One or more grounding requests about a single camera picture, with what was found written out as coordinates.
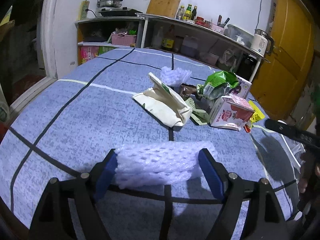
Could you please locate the white trash bin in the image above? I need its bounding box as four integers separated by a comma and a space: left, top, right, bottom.
253, 125, 305, 172

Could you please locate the right hand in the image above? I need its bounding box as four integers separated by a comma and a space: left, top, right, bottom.
298, 152, 319, 193

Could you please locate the steel pot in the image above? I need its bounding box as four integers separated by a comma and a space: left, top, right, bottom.
97, 0, 123, 8

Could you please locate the red lidded jar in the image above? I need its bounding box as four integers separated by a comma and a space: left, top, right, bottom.
195, 16, 205, 26

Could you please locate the green snack bag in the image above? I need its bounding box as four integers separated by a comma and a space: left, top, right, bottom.
196, 70, 239, 100

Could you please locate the cooking oil bottle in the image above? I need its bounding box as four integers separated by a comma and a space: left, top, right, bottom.
162, 24, 175, 50

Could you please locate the pink strawberry milk carton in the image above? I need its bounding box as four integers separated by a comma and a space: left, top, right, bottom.
209, 94, 254, 131

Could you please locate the yellow red snack wrapper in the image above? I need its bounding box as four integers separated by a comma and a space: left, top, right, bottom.
244, 100, 265, 133

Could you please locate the cream paper bag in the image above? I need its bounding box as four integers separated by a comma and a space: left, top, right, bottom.
132, 73, 192, 127

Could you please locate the wooden cutting board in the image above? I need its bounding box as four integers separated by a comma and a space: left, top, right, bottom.
146, 0, 181, 18

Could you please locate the green cap sauce bottle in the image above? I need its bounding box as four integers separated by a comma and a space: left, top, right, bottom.
182, 4, 192, 21

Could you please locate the pink plastic basket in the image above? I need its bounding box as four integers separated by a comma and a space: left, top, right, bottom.
111, 33, 137, 46

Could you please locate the dark soy sauce bottle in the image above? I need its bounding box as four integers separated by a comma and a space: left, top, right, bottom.
190, 5, 197, 21

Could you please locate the clear plastic bottle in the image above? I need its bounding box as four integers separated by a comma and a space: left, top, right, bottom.
176, 5, 184, 20

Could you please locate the blue checked tablecloth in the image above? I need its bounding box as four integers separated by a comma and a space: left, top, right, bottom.
1, 48, 298, 239

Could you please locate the yellow power strip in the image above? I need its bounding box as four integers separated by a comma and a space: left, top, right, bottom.
78, 0, 89, 20

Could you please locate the metal kitchen shelf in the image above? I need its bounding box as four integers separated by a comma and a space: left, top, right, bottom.
75, 13, 267, 81

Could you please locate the yellow wooden door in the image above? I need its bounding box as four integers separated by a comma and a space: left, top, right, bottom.
251, 0, 315, 120

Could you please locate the white foam fruit net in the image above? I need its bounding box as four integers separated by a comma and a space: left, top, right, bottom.
114, 141, 217, 189

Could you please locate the white electric kettle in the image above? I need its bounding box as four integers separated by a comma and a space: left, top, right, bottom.
251, 29, 274, 56

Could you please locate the purple milk carton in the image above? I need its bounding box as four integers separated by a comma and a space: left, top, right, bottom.
230, 76, 252, 99

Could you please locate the black induction cooker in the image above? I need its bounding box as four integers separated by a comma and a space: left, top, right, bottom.
98, 7, 141, 17

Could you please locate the brown candy wrapper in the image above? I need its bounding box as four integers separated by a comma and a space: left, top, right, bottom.
180, 83, 200, 101

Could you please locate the clear plastic storage box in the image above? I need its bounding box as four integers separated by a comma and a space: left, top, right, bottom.
224, 24, 253, 47

